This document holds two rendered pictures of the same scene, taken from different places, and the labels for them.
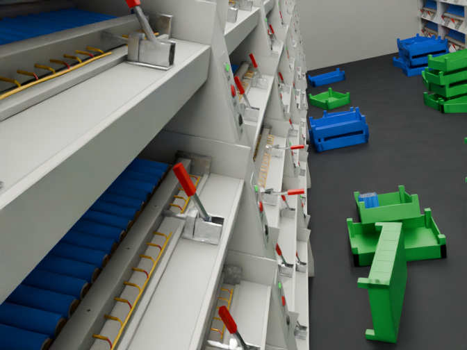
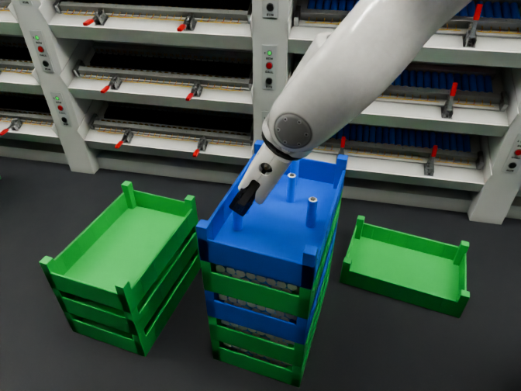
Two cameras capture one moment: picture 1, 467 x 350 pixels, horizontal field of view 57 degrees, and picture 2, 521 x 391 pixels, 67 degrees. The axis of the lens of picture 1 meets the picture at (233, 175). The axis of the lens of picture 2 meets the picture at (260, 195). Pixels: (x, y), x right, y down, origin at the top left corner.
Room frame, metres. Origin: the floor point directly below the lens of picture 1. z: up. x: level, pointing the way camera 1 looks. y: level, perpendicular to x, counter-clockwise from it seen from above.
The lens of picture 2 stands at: (-0.14, -0.93, 0.83)
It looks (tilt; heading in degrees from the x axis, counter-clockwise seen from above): 38 degrees down; 87
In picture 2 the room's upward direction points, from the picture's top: straight up
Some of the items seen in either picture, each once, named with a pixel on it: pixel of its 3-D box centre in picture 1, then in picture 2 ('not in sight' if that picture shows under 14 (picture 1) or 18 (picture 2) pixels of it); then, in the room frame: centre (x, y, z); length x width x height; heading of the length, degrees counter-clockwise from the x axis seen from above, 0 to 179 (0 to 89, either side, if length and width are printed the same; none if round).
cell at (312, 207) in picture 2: not in sight; (311, 212); (-0.01, -0.37, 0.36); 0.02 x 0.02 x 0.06
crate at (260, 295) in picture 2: not in sight; (278, 233); (-0.07, -0.34, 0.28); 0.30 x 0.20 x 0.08; 68
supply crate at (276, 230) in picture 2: not in sight; (280, 203); (-0.07, -0.34, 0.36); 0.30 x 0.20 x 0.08; 68
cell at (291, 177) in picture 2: not in sight; (291, 187); (-0.04, -0.29, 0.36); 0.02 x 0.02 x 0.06
